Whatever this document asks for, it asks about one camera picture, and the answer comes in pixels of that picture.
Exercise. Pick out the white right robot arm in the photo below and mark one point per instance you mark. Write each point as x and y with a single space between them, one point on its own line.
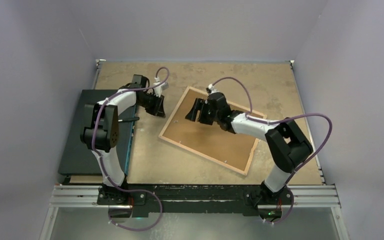
288 145

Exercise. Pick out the black pen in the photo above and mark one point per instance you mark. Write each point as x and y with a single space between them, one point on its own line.
128 120

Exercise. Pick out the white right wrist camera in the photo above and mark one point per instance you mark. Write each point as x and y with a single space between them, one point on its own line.
210 89

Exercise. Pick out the white wooden picture frame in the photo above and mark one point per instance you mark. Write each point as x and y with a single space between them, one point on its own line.
172 122

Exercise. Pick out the aluminium extrusion rail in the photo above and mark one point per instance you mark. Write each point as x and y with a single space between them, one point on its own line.
305 196

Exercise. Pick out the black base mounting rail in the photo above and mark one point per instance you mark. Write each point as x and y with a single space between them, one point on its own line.
246 199

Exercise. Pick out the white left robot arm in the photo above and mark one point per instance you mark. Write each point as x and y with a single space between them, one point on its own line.
100 132

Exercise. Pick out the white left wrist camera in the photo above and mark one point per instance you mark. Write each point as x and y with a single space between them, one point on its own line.
159 86

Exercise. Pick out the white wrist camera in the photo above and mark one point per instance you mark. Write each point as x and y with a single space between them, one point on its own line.
210 89
159 86

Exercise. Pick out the black foam pad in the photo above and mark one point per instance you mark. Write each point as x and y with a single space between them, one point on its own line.
77 159

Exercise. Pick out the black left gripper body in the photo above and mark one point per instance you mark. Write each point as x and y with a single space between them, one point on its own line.
151 103

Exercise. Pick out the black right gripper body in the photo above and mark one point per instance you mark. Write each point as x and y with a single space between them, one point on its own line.
207 115

